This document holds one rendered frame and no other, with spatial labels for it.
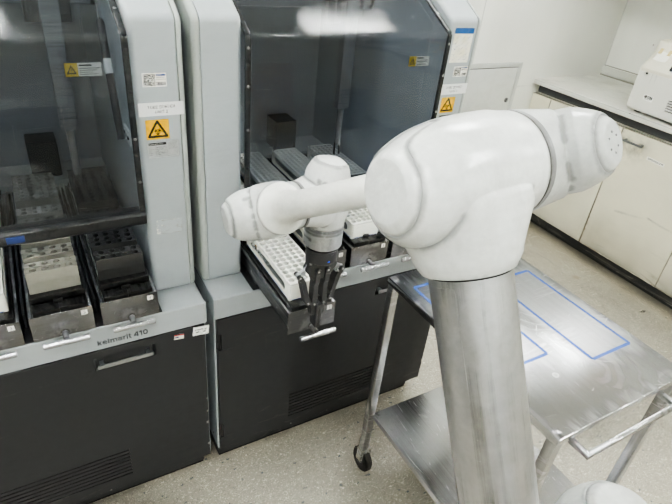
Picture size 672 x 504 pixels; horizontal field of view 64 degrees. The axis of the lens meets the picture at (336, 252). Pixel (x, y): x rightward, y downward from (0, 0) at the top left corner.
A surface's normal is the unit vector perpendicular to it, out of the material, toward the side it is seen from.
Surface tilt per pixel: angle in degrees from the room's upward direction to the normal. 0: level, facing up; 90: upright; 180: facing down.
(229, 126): 90
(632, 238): 90
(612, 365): 0
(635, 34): 90
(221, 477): 0
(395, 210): 83
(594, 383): 0
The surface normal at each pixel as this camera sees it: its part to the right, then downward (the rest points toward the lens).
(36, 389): 0.48, 0.51
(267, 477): 0.10, -0.84
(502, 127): 0.30, -0.59
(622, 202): -0.87, 0.19
